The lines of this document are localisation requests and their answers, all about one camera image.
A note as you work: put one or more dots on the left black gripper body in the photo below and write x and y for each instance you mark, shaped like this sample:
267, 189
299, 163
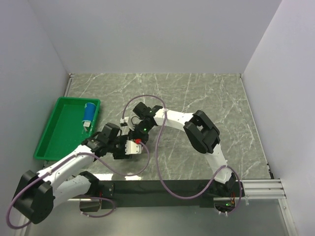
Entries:
117, 147

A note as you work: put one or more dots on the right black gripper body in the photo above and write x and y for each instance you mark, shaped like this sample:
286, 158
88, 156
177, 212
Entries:
141, 132

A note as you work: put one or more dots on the blue green crocodile towel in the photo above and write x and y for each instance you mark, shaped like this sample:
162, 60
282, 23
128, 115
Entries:
89, 112

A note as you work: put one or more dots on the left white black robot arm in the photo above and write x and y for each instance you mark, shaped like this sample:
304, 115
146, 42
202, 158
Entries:
37, 194

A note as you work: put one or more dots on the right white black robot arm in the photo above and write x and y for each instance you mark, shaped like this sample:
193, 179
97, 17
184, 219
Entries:
203, 135

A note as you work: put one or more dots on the green plastic tray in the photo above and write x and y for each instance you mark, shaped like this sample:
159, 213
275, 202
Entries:
64, 130

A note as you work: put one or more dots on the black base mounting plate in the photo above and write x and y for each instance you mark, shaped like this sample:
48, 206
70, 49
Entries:
151, 193

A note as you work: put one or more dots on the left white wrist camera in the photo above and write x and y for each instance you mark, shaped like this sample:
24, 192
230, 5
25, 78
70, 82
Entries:
132, 148

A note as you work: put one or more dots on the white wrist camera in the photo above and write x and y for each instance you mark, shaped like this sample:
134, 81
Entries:
132, 148
125, 122

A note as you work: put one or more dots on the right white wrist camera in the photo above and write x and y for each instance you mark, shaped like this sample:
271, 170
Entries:
125, 122

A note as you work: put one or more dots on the aluminium rail frame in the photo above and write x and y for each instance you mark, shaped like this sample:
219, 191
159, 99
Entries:
169, 157

